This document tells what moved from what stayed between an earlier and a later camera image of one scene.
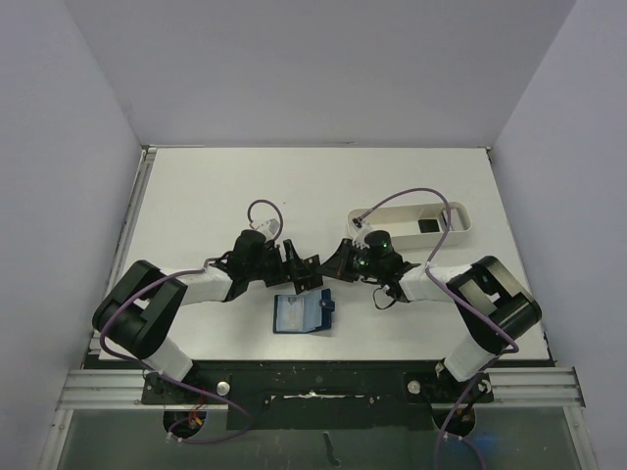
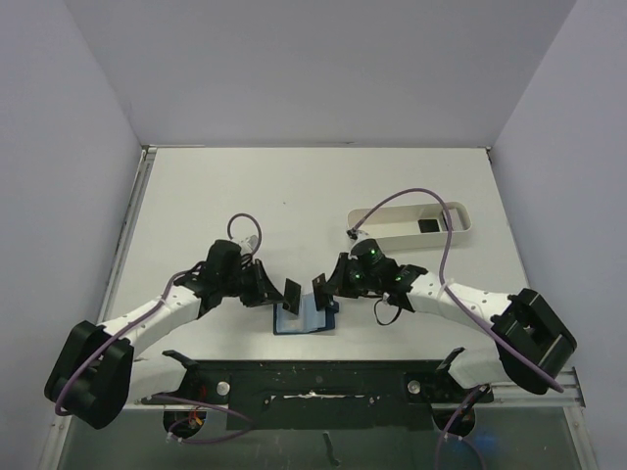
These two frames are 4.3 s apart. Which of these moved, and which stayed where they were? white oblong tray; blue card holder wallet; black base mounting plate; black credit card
Moved: black credit card
Stayed: black base mounting plate; white oblong tray; blue card holder wallet
